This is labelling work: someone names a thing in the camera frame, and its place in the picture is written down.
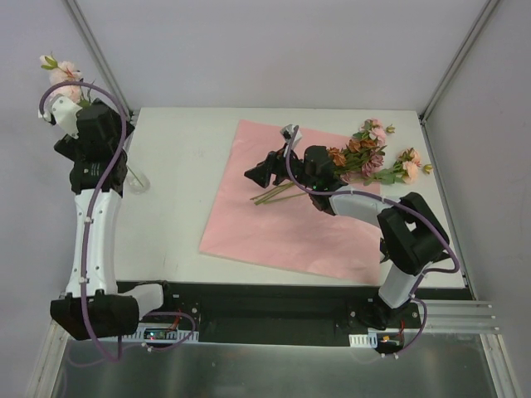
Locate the right aluminium corner post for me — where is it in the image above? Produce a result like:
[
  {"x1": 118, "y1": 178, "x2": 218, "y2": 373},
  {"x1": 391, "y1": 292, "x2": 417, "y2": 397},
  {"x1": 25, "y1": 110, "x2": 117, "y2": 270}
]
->
[{"x1": 419, "y1": 0, "x2": 503, "y2": 126}]

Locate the artificial flower bouquet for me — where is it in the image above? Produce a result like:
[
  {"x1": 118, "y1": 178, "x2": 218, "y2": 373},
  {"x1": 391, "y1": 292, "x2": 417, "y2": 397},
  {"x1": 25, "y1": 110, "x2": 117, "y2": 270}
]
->
[{"x1": 251, "y1": 119, "x2": 395, "y2": 206}]

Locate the white cable duct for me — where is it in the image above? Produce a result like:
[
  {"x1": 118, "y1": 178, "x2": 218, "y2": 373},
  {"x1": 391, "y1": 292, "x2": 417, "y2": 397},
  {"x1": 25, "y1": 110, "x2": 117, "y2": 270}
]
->
[
  {"x1": 122, "y1": 326, "x2": 199, "y2": 344},
  {"x1": 348, "y1": 332, "x2": 378, "y2": 349}
]

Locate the aluminium front rail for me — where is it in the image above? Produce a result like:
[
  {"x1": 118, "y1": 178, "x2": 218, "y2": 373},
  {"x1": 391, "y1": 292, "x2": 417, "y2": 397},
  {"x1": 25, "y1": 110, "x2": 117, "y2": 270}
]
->
[{"x1": 51, "y1": 291, "x2": 499, "y2": 332}]

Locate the left white cable duct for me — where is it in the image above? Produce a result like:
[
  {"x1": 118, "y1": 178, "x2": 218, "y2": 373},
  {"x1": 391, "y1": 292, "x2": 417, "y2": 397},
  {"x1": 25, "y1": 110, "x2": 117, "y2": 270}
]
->
[{"x1": 122, "y1": 326, "x2": 199, "y2": 344}]

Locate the purple cable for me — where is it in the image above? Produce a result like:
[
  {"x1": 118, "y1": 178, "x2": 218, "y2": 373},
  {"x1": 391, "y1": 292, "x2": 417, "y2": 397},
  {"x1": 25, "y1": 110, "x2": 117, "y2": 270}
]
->
[
  {"x1": 37, "y1": 81, "x2": 197, "y2": 368},
  {"x1": 285, "y1": 128, "x2": 461, "y2": 362}
]

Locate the light pink rose stem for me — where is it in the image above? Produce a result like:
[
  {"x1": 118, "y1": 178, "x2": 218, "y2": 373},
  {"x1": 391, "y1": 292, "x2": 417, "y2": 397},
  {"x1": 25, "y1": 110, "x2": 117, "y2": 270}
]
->
[{"x1": 40, "y1": 54, "x2": 92, "y2": 108}]

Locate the pink wrapping paper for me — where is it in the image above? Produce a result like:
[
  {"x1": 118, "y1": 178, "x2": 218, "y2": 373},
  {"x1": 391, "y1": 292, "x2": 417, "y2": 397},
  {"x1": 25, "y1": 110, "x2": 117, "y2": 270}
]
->
[{"x1": 199, "y1": 120, "x2": 381, "y2": 285}]

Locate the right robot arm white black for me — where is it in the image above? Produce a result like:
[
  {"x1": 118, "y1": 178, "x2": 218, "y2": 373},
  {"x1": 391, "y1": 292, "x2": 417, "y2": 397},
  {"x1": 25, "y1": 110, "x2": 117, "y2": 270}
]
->
[{"x1": 244, "y1": 145, "x2": 449, "y2": 330}]

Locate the left aluminium corner post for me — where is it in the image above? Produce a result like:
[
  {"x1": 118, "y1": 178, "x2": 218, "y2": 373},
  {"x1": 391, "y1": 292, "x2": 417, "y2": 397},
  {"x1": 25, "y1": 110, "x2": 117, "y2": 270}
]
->
[{"x1": 61, "y1": 0, "x2": 139, "y2": 124}]

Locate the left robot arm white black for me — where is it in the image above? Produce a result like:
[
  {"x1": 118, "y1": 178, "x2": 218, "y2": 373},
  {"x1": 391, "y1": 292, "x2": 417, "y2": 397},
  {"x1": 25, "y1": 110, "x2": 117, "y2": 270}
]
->
[{"x1": 50, "y1": 95, "x2": 176, "y2": 341}]

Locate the right white cable duct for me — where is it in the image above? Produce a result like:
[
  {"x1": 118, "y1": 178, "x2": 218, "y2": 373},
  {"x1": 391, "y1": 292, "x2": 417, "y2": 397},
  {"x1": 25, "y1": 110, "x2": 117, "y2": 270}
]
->
[{"x1": 348, "y1": 332, "x2": 378, "y2": 349}]

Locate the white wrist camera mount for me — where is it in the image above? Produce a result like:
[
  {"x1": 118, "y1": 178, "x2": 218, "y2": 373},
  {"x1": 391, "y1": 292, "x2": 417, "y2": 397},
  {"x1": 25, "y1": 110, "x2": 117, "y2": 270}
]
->
[
  {"x1": 38, "y1": 95, "x2": 82, "y2": 139},
  {"x1": 280, "y1": 124, "x2": 302, "y2": 146}
]

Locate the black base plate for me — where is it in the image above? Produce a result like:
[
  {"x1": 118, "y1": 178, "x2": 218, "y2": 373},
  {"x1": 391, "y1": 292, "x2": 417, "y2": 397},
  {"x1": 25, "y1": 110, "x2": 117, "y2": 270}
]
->
[{"x1": 115, "y1": 278, "x2": 476, "y2": 348}]

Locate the aluminium corner post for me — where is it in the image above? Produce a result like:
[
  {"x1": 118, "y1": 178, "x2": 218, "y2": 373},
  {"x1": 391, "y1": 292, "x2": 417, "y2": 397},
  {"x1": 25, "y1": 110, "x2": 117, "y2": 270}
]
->
[
  {"x1": 61, "y1": 0, "x2": 139, "y2": 124},
  {"x1": 419, "y1": 0, "x2": 503, "y2": 126}
]

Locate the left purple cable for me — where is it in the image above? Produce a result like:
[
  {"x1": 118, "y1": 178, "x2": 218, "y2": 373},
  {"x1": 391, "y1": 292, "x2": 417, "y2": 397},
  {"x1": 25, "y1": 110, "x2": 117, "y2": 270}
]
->
[{"x1": 37, "y1": 81, "x2": 197, "y2": 368}]

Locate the clear glass vase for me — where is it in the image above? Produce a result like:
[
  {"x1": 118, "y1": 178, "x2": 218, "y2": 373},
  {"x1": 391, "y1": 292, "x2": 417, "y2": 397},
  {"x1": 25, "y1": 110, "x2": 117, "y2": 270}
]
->
[{"x1": 125, "y1": 165, "x2": 150, "y2": 195}]

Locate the peach rose stem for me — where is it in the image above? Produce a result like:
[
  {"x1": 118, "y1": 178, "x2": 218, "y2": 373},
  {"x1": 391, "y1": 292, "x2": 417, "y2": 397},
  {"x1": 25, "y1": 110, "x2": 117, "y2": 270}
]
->
[{"x1": 363, "y1": 148, "x2": 434, "y2": 186}]

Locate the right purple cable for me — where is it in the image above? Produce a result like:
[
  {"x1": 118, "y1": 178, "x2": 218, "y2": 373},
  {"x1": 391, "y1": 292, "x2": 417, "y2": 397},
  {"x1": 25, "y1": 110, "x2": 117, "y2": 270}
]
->
[{"x1": 285, "y1": 128, "x2": 461, "y2": 362}]

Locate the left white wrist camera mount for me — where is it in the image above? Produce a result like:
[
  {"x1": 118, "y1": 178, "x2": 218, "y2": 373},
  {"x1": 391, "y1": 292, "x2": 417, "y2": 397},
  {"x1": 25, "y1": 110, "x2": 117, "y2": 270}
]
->
[{"x1": 38, "y1": 95, "x2": 82, "y2": 139}]

